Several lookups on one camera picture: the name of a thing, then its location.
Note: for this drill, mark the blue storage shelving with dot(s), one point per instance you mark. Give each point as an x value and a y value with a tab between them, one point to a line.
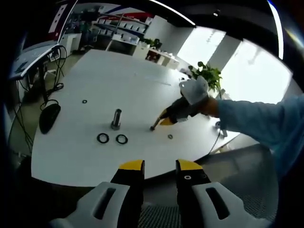
123	26

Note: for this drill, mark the side desk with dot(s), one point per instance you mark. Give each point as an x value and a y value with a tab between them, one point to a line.
33	55

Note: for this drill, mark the large black washer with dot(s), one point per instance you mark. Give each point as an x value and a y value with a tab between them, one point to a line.
116	139
98	138

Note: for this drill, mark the person's right hand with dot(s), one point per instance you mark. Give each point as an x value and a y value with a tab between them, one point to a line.
211	108

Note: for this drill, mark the low white shelf unit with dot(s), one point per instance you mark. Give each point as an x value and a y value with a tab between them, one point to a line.
164	57

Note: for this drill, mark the green potted plant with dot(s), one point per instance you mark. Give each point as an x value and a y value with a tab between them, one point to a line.
211	73

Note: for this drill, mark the red and white banner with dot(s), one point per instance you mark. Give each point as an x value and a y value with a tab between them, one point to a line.
59	21

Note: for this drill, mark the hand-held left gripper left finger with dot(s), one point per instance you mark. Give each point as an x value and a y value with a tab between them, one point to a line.
129	190

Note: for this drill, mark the straight ceiling light strip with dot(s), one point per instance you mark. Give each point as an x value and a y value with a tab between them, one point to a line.
175	12

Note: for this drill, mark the white handheld controller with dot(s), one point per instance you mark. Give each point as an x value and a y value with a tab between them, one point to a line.
223	131

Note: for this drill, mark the black computer mouse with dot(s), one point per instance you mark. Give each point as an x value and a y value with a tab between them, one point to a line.
48	118

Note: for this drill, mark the white cabinet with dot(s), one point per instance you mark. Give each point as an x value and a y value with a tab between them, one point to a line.
71	44

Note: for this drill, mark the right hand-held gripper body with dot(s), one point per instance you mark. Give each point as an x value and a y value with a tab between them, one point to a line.
196	90

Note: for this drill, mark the small metal threaded stud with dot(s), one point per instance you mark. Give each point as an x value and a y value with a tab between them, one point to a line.
155	124

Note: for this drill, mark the curved ceiling light strip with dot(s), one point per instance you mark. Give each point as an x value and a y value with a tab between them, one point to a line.
279	31

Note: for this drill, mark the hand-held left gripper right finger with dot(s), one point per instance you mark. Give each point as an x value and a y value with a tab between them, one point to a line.
190	187

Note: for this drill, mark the large metal threaded stud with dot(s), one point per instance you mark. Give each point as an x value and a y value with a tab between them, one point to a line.
116	117

